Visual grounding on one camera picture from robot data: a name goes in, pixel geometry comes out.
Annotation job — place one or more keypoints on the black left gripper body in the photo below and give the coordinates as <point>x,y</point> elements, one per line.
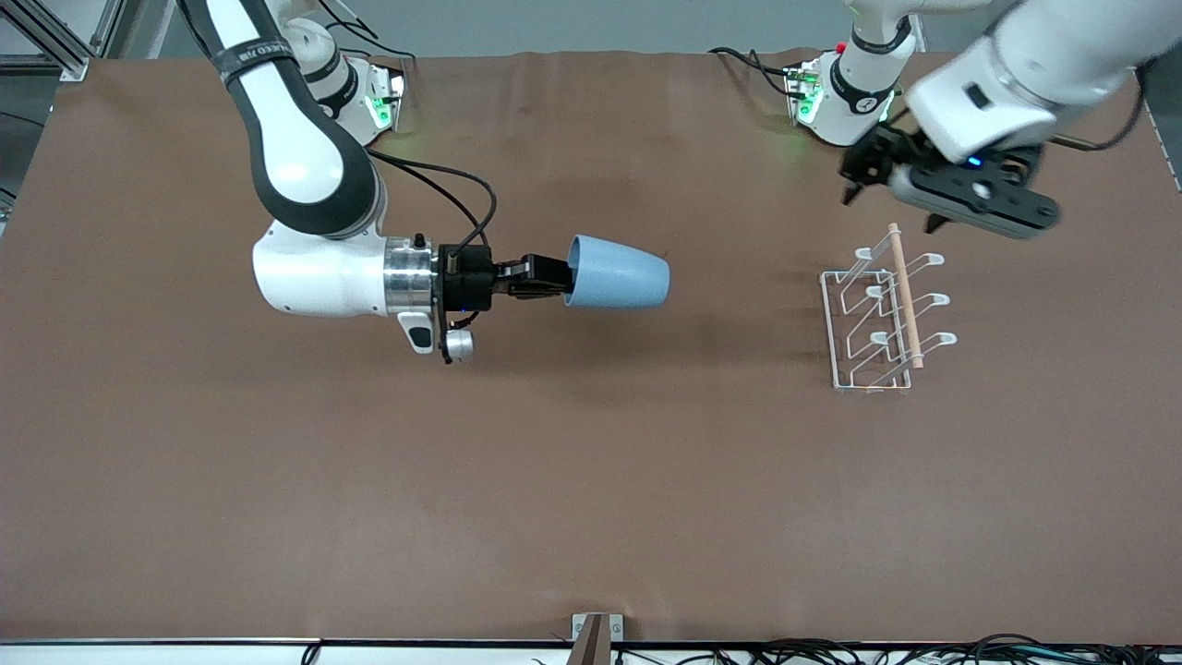
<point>878,154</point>

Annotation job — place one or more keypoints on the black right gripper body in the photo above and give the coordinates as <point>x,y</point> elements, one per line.
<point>467,279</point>

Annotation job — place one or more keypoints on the light blue plastic cup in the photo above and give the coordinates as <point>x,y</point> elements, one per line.
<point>619,273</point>

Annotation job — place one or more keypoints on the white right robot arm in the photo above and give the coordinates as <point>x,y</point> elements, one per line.
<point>295,166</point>

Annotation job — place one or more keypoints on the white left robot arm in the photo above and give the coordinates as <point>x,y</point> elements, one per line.
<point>997,83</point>

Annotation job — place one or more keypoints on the brown table cover sheet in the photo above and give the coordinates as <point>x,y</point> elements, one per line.
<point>591,480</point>

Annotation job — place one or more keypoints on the metal bracket with wooden post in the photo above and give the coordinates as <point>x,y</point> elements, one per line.
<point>596,637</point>

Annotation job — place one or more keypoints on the aluminium frame profile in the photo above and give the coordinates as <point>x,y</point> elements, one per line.
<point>55,42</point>

